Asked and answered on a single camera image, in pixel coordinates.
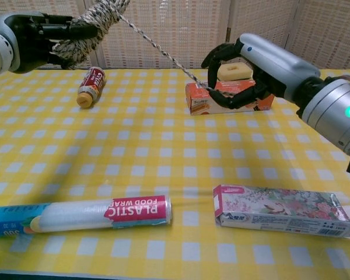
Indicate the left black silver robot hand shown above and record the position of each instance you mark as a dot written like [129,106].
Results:
[35,35]

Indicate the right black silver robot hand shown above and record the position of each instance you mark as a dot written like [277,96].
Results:
[274,64]

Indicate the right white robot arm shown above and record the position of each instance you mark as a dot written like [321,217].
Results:
[332,102]

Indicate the plastic food wrap roll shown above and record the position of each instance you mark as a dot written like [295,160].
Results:
[76,216]

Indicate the yellow sponge with hole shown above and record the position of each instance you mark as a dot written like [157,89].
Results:
[236,74]

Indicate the brass screen hinge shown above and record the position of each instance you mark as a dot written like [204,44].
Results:
[228,33]

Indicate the red seasoning bottle yellow cap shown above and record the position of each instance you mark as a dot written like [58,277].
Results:
[91,86]

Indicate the orange cardboard snack box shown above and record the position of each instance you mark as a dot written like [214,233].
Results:
[198,102]

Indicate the woven folding screen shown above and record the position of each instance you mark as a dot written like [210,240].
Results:
[178,32]

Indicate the floral print carton box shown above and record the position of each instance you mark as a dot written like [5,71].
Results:
[280,210]

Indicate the yellow white checkered tablecloth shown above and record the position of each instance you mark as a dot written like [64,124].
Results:
[151,157]

